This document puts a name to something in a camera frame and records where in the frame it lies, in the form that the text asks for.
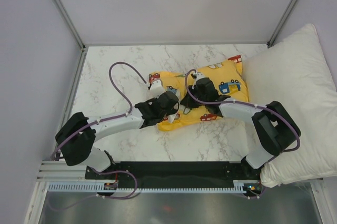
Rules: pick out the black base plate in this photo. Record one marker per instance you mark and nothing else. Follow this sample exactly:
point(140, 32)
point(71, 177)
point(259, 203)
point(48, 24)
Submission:
point(187, 174)

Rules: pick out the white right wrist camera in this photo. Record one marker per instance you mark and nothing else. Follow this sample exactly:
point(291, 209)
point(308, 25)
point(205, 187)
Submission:
point(197, 75)

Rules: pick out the left aluminium frame post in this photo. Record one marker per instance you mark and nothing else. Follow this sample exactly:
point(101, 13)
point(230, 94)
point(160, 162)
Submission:
point(69, 23)

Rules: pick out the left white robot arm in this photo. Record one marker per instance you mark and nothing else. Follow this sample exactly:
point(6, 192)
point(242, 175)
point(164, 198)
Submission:
point(77, 136)

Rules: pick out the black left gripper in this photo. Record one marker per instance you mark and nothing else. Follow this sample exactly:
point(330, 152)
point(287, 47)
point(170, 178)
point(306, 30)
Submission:
point(171, 112)

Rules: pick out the right aluminium frame post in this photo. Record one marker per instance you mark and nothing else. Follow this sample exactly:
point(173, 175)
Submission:
point(282, 22)

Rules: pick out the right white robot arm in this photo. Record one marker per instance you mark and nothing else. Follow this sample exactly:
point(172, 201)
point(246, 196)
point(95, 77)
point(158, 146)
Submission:
point(276, 130)

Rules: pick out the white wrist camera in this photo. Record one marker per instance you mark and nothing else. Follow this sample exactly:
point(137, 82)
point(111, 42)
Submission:
point(197, 75)
point(156, 88)

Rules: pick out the aluminium frame post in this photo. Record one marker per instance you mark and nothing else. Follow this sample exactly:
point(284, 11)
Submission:
point(282, 22)
point(69, 23)

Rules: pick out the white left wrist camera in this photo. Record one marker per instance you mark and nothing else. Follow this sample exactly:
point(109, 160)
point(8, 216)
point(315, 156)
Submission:
point(156, 88)

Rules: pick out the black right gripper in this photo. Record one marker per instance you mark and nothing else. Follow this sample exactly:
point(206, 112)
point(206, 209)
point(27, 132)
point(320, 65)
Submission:
point(190, 103)

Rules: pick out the yellow cartoon-print pillowcase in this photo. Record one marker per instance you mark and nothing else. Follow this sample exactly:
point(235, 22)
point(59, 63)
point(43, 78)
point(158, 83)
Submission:
point(227, 79)

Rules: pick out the white slotted cable duct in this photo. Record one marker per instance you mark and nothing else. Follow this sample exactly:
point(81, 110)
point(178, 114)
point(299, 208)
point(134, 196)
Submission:
point(105, 187)

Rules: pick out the large white pillow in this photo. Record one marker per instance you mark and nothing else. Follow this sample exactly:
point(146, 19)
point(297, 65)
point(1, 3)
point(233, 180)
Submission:
point(295, 73)

